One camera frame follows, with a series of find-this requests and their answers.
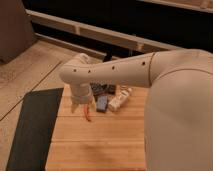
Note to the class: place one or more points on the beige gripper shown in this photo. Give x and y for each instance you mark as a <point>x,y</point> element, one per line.
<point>81,94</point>

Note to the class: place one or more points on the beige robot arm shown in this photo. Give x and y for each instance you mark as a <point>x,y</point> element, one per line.
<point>178,116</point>

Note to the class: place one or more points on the blue rectangular block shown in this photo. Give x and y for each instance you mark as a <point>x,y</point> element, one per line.
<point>102,103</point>

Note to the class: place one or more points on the black remote-like object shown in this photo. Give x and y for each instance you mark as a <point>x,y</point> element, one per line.
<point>99,89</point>

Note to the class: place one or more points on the wooden cutting board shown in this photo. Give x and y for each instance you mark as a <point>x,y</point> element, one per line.
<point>103,142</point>

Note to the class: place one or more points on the dark grey floor mat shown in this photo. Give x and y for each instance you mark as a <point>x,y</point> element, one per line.
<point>34,130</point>

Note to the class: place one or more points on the brown cabinet corner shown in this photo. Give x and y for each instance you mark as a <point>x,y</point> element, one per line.
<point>16,31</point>

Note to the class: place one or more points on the wooden rail frame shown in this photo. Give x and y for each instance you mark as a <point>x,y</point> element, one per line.
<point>130,42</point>

